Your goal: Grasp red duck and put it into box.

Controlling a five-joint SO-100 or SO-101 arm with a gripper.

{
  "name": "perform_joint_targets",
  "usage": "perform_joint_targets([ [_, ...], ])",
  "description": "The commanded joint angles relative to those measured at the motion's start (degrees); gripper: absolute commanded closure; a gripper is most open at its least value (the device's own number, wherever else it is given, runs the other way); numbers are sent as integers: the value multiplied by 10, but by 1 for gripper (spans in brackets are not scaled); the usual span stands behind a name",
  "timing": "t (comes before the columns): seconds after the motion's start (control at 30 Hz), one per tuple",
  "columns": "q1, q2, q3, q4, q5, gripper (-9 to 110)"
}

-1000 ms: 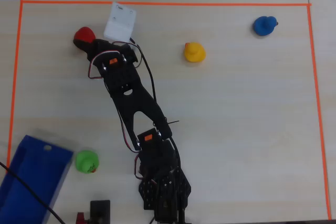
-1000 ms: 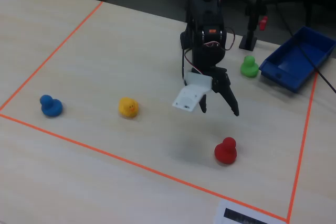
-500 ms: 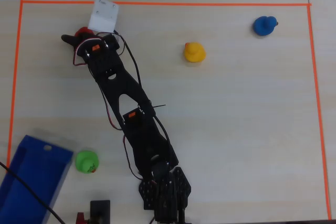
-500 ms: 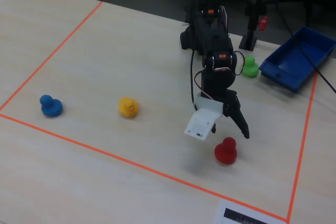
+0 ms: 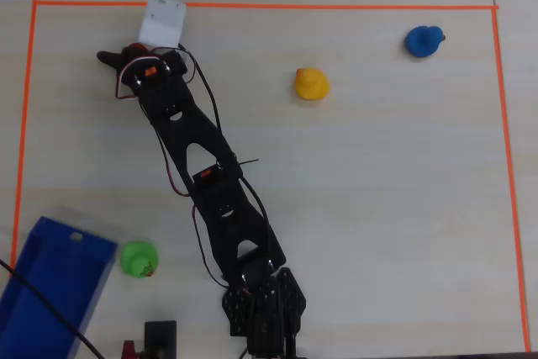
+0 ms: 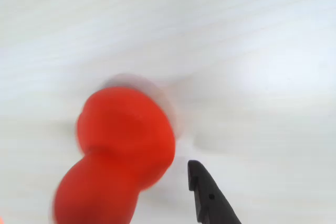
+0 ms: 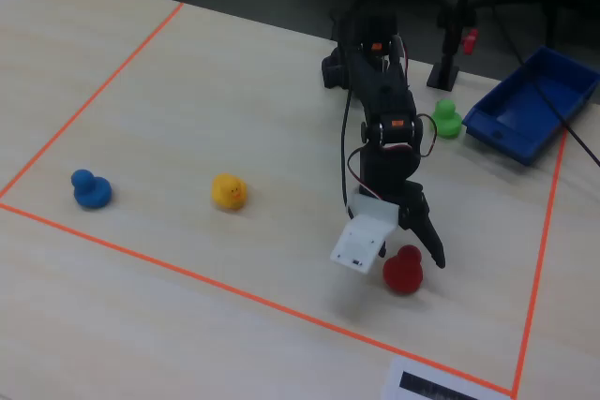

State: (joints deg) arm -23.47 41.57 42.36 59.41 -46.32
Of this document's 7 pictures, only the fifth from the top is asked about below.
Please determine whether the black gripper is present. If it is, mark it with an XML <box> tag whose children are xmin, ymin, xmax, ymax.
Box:
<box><xmin>96</xmin><ymin>45</ymin><xmax>189</xmax><ymax>100</ymax></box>

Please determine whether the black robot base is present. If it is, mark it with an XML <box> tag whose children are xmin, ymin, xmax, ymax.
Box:
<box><xmin>221</xmin><ymin>267</ymin><xmax>308</xmax><ymax>356</ymax></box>

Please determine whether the green rubber duck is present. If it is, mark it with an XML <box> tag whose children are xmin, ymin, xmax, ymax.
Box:
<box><xmin>120</xmin><ymin>240</ymin><xmax>160</xmax><ymax>279</ymax></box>

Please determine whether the yellow rubber duck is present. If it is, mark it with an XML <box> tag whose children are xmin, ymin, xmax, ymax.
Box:
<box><xmin>293</xmin><ymin>67</ymin><xmax>330</xmax><ymax>102</ymax></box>

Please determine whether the blue plastic box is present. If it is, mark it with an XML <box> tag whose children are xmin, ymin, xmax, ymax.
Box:
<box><xmin>0</xmin><ymin>215</ymin><xmax>119</xmax><ymax>359</ymax></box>

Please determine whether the blue rubber duck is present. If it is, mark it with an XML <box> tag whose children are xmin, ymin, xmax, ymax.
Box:
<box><xmin>405</xmin><ymin>25</ymin><xmax>446</xmax><ymax>58</ymax></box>

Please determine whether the orange tape outline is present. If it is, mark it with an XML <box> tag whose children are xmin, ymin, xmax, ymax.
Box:
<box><xmin>10</xmin><ymin>0</ymin><xmax>531</xmax><ymax>354</ymax></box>

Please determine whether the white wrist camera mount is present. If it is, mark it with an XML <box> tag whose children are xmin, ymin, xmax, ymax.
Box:
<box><xmin>137</xmin><ymin>0</ymin><xmax>187</xmax><ymax>47</ymax></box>

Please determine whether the black camera stand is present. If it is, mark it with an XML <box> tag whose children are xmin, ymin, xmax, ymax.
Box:
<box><xmin>144</xmin><ymin>319</ymin><xmax>178</xmax><ymax>359</ymax></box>

